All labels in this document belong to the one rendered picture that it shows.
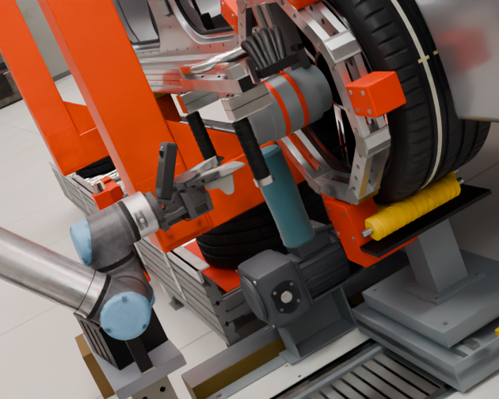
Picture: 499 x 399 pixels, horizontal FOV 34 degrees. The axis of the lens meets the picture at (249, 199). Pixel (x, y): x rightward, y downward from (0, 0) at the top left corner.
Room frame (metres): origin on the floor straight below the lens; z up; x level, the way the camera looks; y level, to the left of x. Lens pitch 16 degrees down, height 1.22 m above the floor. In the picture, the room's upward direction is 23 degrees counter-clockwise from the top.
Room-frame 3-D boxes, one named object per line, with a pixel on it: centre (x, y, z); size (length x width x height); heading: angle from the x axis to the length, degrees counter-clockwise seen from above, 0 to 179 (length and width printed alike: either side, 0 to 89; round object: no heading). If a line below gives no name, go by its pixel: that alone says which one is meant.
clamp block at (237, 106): (1.68, -0.07, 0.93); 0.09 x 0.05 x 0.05; 106
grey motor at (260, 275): (2.19, -0.10, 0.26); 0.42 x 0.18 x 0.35; 106
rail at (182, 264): (3.52, 0.54, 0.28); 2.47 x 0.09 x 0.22; 16
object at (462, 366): (1.95, -0.39, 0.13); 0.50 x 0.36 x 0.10; 16
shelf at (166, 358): (1.88, 0.42, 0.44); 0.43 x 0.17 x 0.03; 16
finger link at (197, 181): (1.60, 0.07, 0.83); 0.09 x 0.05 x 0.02; 75
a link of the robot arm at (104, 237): (1.57, 0.30, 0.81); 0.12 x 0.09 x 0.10; 106
